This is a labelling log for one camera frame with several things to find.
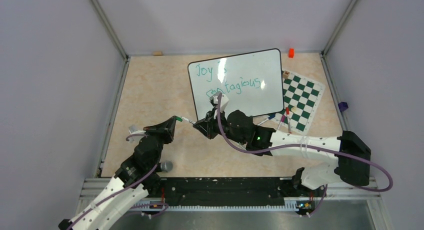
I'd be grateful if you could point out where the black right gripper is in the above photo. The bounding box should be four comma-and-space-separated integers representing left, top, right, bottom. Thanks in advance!
194, 107, 247, 145

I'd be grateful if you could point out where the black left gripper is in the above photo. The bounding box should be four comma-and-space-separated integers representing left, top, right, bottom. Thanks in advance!
143, 117, 177, 167

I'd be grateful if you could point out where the white whiteboard black frame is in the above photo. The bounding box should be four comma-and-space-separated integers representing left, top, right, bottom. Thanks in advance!
187, 48, 285, 120

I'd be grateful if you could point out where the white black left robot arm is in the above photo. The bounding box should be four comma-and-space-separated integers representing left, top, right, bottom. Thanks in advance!
58, 116, 182, 229

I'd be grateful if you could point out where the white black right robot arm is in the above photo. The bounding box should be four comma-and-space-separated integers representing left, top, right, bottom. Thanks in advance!
193, 110, 371, 196

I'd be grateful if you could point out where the grey black microphone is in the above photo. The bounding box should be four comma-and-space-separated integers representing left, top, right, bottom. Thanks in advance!
159, 161, 174, 172

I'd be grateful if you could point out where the blue capped marker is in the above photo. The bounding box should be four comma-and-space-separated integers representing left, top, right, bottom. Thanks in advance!
257, 113, 275, 125

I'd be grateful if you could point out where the small wooden block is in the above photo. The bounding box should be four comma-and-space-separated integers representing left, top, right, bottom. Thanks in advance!
152, 51, 163, 56

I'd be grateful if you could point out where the red capped marker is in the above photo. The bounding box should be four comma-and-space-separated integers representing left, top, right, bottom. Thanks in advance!
285, 107, 292, 134

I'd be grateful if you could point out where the wooden chess cube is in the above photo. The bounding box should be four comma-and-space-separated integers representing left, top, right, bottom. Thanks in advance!
282, 71, 290, 79

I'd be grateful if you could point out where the green white chess mat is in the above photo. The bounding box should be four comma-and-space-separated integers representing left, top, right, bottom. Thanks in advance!
272, 71, 326, 135

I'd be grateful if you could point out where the orange toy block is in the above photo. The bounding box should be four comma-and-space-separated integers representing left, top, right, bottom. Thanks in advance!
287, 48, 295, 58

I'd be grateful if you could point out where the purple toy block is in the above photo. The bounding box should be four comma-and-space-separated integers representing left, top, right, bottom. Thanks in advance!
338, 102, 349, 112

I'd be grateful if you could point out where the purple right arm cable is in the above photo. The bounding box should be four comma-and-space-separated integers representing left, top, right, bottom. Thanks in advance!
215, 92, 394, 217

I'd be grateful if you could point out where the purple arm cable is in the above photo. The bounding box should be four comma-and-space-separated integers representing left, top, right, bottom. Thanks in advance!
215, 92, 394, 217
62, 133, 170, 230

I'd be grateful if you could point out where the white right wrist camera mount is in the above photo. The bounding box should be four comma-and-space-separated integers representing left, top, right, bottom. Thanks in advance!
209, 91, 229, 113

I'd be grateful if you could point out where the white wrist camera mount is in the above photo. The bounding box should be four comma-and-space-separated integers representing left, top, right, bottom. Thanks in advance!
209, 91, 229, 113
128, 125, 140, 134

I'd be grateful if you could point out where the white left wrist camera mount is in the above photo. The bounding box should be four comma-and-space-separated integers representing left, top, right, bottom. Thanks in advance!
128, 125, 140, 134

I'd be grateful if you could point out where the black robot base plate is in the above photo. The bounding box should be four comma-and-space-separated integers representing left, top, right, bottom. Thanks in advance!
148, 177, 323, 207

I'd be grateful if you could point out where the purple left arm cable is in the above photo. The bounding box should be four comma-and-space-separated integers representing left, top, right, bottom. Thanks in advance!
62, 133, 170, 230

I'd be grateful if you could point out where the aluminium frame rail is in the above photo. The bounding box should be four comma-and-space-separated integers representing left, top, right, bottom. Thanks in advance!
76, 177, 382, 219

